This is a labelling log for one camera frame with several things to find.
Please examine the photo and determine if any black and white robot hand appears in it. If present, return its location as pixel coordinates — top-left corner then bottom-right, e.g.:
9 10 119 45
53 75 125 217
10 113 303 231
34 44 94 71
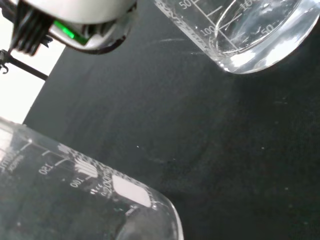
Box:
9 0 139 56

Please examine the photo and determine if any black tripod stand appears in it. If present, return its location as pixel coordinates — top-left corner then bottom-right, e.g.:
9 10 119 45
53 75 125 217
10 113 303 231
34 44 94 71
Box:
0 48 49 81

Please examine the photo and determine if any black bench cloth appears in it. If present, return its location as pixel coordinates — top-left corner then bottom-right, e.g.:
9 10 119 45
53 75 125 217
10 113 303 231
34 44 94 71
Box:
22 0 320 240

